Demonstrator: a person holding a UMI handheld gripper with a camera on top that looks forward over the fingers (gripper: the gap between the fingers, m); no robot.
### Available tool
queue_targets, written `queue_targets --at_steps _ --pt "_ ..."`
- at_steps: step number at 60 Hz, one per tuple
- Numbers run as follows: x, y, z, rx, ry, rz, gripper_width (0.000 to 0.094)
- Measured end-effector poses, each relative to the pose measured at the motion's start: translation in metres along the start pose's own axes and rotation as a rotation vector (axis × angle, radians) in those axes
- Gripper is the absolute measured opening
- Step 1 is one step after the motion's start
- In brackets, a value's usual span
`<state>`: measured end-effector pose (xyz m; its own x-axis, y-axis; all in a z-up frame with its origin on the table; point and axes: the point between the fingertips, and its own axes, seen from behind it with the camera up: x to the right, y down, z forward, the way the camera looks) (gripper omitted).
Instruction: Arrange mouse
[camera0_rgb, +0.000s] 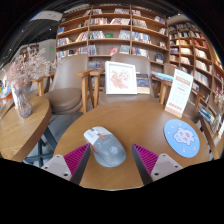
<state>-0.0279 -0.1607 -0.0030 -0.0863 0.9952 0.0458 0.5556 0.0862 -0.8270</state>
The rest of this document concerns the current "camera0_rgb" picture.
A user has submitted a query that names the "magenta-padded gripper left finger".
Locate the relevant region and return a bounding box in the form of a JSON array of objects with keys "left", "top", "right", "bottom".
[{"left": 41, "top": 143, "right": 92, "bottom": 186}]

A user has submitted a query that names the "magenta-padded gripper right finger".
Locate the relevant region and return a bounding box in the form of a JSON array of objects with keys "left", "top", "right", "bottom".
[{"left": 131, "top": 143, "right": 184, "bottom": 186}]

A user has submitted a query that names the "grey computer mouse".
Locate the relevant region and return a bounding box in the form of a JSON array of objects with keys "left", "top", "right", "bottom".
[{"left": 83, "top": 125, "right": 128, "bottom": 168}]

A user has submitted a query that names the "round light blue mouse pad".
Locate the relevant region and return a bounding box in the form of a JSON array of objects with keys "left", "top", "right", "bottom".
[{"left": 163, "top": 118, "right": 201, "bottom": 159}]

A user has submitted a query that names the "round wooden side table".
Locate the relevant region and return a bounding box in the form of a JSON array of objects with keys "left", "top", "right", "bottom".
[
  {"left": 199, "top": 114, "right": 224, "bottom": 160},
  {"left": 0, "top": 95, "right": 54, "bottom": 164}
]

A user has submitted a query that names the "brown padded wooden armchair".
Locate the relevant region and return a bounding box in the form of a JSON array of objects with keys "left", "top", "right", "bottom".
[
  {"left": 151, "top": 62, "right": 206, "bottom": 125},
  {"left": 89, "top": 52, "right": 168, "bottom": 105},
  {"left": 31, "top": 53, "right": 96, "bottom": 116}
]

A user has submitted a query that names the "stack of books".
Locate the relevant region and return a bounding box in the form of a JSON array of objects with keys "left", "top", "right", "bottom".
[{"left": 198, "top": 103, "right": 218, "bottom": 126}]

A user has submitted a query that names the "white sign with wooden base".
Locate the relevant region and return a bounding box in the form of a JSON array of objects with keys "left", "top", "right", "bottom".
[{"left": 164, "top": 68, "right": 195, "bottom": 119}]

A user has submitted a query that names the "glass vase with pink flowers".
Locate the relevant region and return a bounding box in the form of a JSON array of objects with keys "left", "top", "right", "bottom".
[{"left": 5, "top": 46, "right": 59, "bottom": 119}]

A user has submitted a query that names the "dark cover book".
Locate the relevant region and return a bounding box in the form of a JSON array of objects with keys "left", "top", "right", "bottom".
[{"left": 135, "top": 73, "right": 151, "bottom": 95}]

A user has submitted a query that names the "white framed floral picture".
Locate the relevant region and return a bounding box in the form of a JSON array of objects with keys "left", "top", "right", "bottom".
[{"left": 104, "top": 60, "right": 138, "bottom": 96}]

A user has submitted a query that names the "glass vase with beige flowers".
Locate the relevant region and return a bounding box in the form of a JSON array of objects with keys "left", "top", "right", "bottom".
[{"left": 211, "top": 86, "right": 224, "bottom": 134}]

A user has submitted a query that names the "angled wooden bookshelf with books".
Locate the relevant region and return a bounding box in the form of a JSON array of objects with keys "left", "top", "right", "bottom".
[{"left": 167, "top": 20, "right": 224, "bottom": 111}]

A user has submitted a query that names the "distant wooden bookshelf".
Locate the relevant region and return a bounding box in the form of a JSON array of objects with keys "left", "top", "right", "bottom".
[{"left": 18, "top": 42, "right": 40, "bottom": 64}]

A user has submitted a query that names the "wide wooden bookshelf with books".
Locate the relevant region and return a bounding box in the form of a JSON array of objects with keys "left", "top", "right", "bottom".
[{"left": 54, "top": 4, "right": 171, "bottom": 68}]

